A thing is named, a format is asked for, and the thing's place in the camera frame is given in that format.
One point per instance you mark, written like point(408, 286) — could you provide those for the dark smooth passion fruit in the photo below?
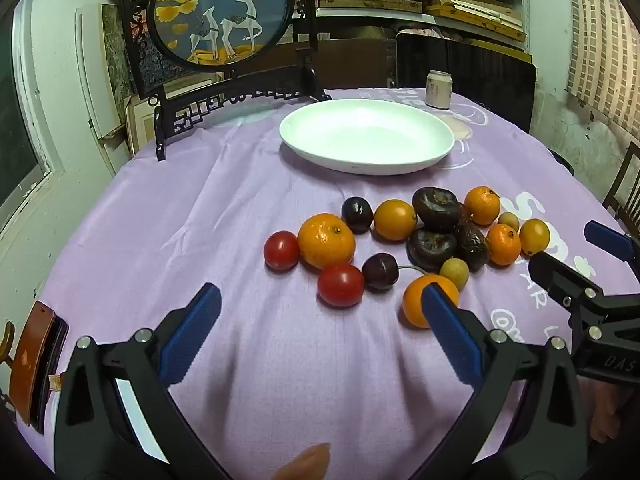
point(437, 207)
point(432, 247)

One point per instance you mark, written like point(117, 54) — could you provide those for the dark red cherry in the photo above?
point(380, 271)

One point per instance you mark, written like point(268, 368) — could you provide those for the person's right hand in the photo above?
point(607, 410)

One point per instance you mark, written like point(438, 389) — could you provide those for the wooden chair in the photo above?
point(622, 185)

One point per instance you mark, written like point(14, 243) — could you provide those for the round deer table screen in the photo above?
point(220, 10)

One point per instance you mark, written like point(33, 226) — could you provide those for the smooth orange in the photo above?
point(415, 305)

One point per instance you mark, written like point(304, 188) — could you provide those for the person's left hand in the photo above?
point(305, 465)

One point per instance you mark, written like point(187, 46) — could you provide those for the white canvas panel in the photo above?
point(92, 70)

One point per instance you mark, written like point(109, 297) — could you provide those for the round yellow-orange kumquat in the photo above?
point(395, 220)
point(534, 236)

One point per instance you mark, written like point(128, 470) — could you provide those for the white oval plate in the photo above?
point(367, 135)

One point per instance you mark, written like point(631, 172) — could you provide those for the small mandarin orange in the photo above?
point(502, 244)
point(482, 205)

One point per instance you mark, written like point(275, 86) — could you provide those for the tan longan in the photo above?
point(454, 272)

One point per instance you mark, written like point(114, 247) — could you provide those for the patterned curtain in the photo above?
point(605, 35)

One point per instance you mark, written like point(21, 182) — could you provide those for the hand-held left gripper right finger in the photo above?
point(450, 330)

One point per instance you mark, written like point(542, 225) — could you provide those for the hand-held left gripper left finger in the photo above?
point(192, 330)

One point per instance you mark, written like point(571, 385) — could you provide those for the large mandarin orange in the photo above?
point(326, 240)

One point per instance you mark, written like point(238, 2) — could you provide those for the pale drink can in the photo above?
point(439, 90)

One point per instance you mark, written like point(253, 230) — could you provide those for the window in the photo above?
point(20, 125)

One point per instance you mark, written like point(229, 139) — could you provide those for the dark purple plum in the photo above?
point(357, 214)

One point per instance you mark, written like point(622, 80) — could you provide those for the dark wrinkled passion fruit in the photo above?
point(474, 247)

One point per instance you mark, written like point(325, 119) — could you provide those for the black stool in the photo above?
point(562, 160)

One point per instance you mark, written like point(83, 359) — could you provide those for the small green fruit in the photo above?
point(508, 221)

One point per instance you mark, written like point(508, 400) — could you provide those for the black chair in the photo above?
point(475, 70)

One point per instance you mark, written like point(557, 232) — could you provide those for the purple printed tablecloth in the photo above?
point(280, 385)

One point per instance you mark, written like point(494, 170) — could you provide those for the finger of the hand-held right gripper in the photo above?
point(607, 239)
point(555, 272)

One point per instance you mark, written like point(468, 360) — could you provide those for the red cherry tomato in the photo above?
point(341, 285)
point(281, 250)

